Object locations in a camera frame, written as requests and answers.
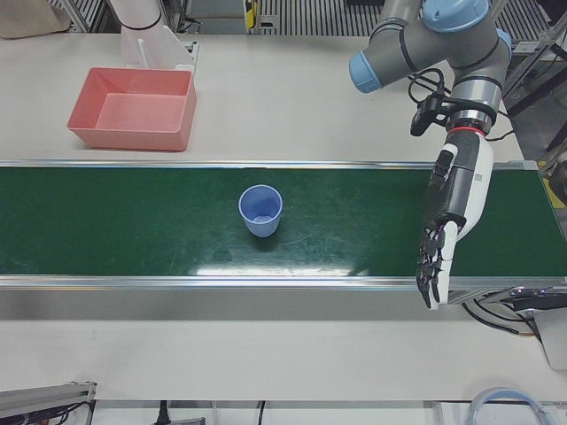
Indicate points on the green conveyor belt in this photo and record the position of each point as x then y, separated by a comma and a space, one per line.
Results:
133, 221

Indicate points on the beige bag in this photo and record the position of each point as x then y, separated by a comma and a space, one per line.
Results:
26, 17

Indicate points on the pink plastic box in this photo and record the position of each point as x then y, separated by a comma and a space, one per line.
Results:
133, 115

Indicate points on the blue plastic cup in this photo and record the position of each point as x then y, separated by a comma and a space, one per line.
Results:
261, 212

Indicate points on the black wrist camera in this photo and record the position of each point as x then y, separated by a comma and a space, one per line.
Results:
425, 113

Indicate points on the yellow black striped post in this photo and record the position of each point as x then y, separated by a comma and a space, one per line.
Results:
250, 13

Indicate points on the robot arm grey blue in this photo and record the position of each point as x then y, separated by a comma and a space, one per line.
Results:
421, 44

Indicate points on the white box device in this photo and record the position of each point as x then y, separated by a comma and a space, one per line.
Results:
553, 341

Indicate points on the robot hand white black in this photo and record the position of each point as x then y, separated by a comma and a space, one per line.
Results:
463, 186

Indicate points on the grey ribbed metal panel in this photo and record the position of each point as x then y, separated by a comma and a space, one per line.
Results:
310, 17

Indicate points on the aluminium profile rail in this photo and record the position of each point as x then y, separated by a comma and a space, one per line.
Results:
44, 398

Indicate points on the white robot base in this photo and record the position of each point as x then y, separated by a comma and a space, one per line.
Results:
137, 13

